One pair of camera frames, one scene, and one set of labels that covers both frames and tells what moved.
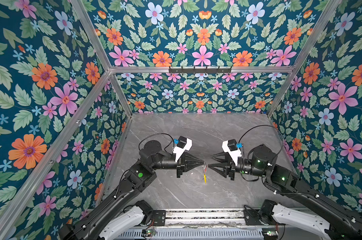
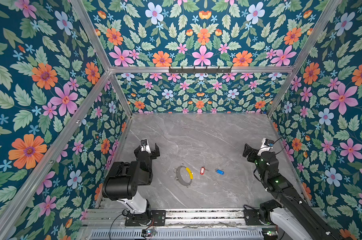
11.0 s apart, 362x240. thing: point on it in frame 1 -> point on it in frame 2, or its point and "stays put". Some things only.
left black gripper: (194, 161) -> (153, 155)
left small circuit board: (148, 232) stays put
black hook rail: (200, 70) stays put
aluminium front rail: (204, 217) stays put
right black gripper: (229, 168) -> (249, 150)
